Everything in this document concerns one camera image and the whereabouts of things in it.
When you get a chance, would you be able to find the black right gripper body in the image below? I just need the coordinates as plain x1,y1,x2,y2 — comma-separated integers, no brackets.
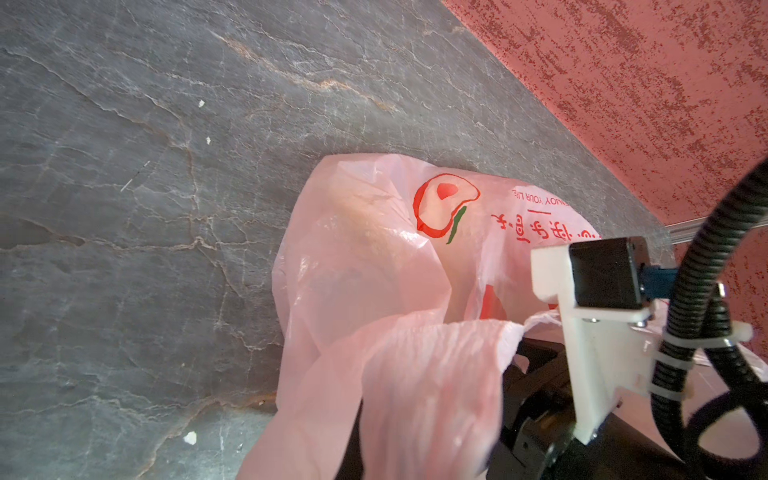
485,338,687,480

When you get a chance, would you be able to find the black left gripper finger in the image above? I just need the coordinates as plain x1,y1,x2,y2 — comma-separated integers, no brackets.
335,404,364,480

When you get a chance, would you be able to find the pink plastic bag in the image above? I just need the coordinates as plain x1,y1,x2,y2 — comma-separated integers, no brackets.
236,152,768,480

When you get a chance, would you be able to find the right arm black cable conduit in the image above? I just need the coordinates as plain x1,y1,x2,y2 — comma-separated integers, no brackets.
650,158,768,480

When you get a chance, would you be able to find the right aluminium corner post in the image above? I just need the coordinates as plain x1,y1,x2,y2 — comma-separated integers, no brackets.
665,214,768,246

